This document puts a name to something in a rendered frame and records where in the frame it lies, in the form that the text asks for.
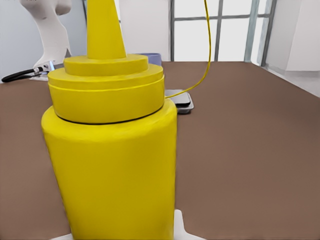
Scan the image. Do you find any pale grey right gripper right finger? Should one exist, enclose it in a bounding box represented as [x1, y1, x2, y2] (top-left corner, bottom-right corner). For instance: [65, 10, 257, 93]
[173, 209, 202, 240]

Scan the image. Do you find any yellow sauce bottle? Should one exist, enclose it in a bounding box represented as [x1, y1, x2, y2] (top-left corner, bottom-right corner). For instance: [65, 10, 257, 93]
[40, 97, 179, 240]

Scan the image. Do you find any yellow cone-tipped bottle cap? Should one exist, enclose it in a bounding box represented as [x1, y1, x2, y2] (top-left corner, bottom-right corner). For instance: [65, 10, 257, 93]
[47, 0, 166, 125]

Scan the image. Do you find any light purple cup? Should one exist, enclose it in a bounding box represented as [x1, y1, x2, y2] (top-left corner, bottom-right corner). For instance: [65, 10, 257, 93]
[129, 52, 163, 68]

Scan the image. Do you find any grey flat kitchen scale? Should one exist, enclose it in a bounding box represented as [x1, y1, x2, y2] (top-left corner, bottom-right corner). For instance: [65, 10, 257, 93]
[164, 89, 195, 115]

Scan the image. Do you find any black cable loop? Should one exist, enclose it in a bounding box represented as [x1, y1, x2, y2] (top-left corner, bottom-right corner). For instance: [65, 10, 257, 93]
[1, 66, 50, 84]

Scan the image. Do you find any thin yellow cord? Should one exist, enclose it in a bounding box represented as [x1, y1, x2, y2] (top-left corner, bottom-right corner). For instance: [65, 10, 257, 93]
[164, 0, 212, 99]

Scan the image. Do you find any silver frame post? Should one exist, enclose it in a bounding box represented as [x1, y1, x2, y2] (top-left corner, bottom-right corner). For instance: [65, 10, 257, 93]
[244, 0, 261, 64]
[213, 0, 224, 62]
[259, 0, 278, 67]
[169, 0, 176, 62]

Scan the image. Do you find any silver frame crossbar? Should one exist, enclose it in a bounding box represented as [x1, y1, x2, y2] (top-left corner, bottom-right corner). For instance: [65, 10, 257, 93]
[173, 13, 272, 22]

